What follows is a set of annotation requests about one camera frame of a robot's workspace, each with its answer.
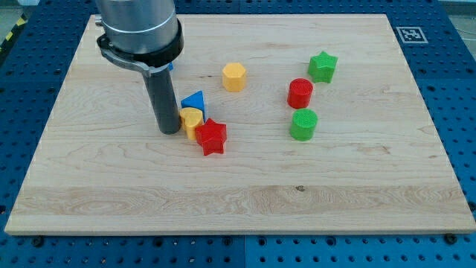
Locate green star block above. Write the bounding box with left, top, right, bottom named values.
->
left=308, top=51, right=338, bottom=83

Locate red star block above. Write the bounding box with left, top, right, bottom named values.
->
left=196, top=118, right=227, bottom=156

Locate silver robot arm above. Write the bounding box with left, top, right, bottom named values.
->
left=95, top=0, right=184, bottom=135

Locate green cylinder block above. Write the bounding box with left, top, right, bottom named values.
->
left=289, top=108, right=318, bottom=141

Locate white fiducial marker tag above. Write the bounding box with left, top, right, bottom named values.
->
left=396, top=26, right=428, bottom=44

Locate wooden board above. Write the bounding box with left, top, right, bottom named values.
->
left=5, top=14, right=475, bottom=236

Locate red cylinder block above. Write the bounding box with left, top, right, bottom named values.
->
left=287, top=78, right=314, bottom=109

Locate yellow hexagon block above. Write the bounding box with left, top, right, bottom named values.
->
left=222, top=63, right=247, bottom=92

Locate black flange with metal clamp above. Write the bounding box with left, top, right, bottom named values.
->
left=97, top=14, right=184, bottom=77

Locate blue triangle block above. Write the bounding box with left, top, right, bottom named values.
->
left=181, top=91, right=206, bottom=119

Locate yellow heart block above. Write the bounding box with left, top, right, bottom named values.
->
left=179, top=107, right=204, bottom=141

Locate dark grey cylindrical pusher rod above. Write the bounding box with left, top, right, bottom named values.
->
left=144, top=66, right=181, bottom=135

